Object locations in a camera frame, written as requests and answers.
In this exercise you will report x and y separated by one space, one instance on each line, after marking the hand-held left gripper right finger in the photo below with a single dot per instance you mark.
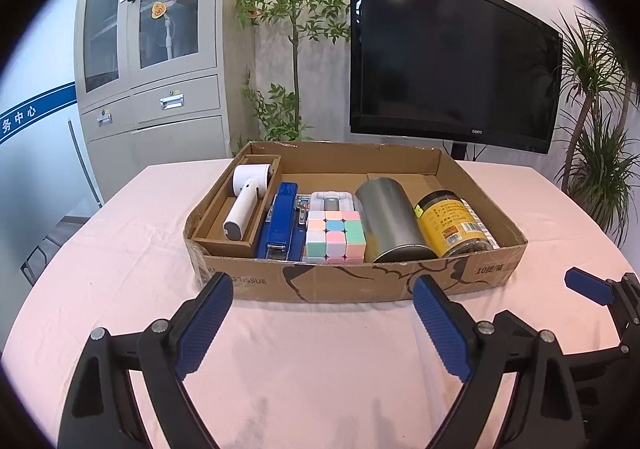
442 324

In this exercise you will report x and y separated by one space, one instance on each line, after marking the white plastic case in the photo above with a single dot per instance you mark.
345 199

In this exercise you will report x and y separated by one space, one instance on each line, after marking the spiky palm potted plant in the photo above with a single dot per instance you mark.
595 154

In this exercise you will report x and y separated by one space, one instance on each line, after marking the pastel puzzle cube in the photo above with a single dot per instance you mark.
334 236

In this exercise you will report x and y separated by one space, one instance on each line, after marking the yellow label jar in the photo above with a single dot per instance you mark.
447 224

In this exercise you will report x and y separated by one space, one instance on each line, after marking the grey metal cabinet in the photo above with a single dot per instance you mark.
175 129

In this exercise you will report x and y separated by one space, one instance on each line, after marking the blue stapler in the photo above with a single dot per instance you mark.
280 224

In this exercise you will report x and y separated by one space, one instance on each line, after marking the pink tablecloth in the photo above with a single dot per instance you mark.
125 254

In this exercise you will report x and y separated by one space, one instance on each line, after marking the black television stand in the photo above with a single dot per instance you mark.
462 151

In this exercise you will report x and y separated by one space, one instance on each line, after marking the shallow cardboard box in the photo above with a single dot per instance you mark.
350 285

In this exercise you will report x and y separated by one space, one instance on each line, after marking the black flat screen television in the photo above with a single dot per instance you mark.
450 59

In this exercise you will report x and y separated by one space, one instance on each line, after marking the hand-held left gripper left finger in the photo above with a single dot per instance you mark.
205 329

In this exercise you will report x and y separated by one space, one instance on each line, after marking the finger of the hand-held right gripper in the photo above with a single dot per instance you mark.
600 360
590 285

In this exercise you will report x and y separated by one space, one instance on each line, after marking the leafy green potted tree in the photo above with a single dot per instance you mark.
295 24

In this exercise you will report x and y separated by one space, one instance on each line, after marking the black metal chair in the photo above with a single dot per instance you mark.
40 249

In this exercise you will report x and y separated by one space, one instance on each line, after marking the white handheld lint remover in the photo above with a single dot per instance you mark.
241 209

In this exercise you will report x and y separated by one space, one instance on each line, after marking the silver cylindrical tin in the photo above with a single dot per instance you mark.
387 214

